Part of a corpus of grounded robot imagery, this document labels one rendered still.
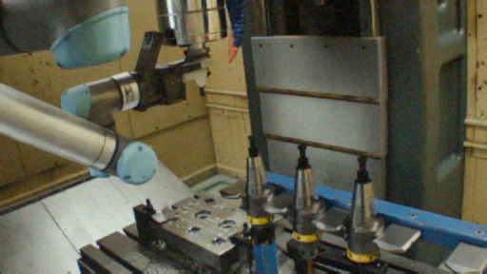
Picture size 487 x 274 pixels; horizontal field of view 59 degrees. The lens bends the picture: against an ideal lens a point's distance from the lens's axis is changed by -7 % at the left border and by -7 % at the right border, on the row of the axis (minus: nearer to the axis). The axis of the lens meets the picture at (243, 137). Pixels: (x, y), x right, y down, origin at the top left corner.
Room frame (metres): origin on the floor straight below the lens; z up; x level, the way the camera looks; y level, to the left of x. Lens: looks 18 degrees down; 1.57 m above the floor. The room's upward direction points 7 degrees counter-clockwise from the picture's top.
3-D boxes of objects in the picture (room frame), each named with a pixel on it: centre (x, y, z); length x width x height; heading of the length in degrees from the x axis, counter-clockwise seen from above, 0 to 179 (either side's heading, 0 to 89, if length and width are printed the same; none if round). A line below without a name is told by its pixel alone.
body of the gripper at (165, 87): (1.01, 0.18, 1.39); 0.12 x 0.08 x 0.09; 133
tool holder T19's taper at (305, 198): (0.68, -0.09, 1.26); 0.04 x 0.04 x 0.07
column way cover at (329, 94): (1.39, -0.24, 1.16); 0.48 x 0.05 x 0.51; 43
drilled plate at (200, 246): (1.13, 0.10, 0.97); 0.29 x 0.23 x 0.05; 43
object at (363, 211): (0.60, -0.16, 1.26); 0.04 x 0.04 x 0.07
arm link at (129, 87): (0.95, 0.24, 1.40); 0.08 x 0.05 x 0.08; 43
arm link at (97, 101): (0.90, 0.30, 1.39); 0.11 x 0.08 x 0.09; 133
